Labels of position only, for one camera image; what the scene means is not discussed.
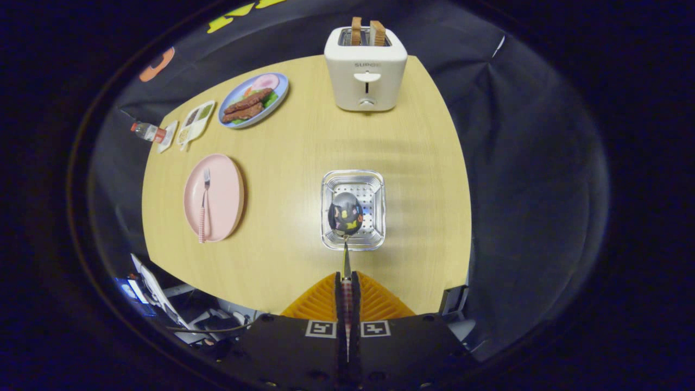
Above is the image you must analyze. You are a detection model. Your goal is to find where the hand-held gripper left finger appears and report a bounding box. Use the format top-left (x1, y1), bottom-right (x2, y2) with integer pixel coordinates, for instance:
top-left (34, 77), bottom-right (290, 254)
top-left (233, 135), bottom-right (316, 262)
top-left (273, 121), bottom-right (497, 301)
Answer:
top-left (222, 272), bottom-right (349, 391)

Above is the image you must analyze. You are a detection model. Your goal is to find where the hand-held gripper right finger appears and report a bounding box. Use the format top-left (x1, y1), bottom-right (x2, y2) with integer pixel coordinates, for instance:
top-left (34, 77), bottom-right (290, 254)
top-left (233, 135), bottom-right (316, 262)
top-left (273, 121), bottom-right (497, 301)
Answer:
top-left (348, 270), bottom-right (477, 391)

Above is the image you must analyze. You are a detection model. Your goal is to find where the spoon with checked handle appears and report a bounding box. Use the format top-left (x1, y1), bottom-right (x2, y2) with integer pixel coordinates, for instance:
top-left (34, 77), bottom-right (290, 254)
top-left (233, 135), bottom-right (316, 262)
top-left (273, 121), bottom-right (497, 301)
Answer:
top-left (328, 192), bottom-right (364, 362)

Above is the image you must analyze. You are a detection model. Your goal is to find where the fork with checked handle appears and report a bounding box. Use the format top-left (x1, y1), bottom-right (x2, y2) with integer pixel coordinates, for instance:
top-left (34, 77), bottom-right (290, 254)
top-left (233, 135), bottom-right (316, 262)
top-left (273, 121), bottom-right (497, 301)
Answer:
top-left (199, 168), bottom-right (211, 243)

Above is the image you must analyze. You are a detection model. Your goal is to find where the white angular object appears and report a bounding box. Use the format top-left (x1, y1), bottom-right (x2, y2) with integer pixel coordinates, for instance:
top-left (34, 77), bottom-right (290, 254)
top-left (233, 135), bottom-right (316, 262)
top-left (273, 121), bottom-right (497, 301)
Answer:
top-left (130, 253), bottom-right (191, 331)

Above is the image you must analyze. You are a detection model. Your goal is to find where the pink plate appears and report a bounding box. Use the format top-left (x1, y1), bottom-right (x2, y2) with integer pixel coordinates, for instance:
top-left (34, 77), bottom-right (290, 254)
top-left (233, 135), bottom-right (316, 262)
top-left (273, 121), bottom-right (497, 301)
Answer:
top-left (184, 154), bottom-right (245, 243)

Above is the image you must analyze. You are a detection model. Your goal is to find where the blue plate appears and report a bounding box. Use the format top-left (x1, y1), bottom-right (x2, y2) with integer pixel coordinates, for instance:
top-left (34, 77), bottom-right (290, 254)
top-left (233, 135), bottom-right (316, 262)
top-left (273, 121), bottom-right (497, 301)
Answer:
top-left (218, 73), bottom-right (289, 129)

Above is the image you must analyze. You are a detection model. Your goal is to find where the brown meat strip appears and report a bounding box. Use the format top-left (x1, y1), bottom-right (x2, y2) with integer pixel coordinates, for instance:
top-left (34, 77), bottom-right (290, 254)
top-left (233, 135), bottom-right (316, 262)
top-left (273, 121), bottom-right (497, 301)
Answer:
top-left (225, 89), bottom-right (274, 113)
top-left (222, 103), bottom-right (264, 123)

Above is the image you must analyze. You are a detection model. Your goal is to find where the small white square tray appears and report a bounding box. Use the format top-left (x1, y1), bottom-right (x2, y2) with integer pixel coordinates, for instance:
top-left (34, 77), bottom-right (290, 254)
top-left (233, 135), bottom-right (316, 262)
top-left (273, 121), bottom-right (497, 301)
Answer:
top-left (157, 121), bottom-right (178, 154)

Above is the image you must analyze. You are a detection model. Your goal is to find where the white divided snack tray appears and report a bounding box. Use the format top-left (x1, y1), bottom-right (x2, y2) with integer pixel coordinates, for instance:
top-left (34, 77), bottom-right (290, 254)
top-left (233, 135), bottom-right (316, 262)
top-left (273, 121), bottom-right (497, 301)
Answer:
top-left (176, 101), bottom-right (216, 152)

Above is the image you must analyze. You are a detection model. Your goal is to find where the plastic bottle with red cap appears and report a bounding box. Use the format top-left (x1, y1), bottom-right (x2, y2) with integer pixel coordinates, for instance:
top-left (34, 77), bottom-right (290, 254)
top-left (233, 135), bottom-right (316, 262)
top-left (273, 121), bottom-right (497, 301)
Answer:
top-left (130, 122), bottom-right (167, 143)

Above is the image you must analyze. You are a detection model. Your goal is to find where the white toaster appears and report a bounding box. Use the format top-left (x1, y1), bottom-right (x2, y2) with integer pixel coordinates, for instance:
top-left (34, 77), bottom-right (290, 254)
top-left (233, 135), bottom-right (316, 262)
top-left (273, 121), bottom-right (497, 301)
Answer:
top-left (324, 27), bottom-right (408, 112)

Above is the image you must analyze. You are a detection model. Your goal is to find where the black cable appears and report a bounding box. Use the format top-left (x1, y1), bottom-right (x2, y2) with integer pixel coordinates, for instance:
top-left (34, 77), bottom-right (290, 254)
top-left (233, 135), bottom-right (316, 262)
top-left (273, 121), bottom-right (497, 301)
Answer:
top-left (166, 321), bottom-right (251, 333)

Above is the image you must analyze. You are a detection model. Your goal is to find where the metal wire basket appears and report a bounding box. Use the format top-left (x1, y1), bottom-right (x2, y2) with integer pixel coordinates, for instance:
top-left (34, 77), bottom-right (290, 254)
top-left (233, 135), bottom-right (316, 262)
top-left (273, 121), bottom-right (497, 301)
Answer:
top-left (321, 170), bottom-right (386, 251)

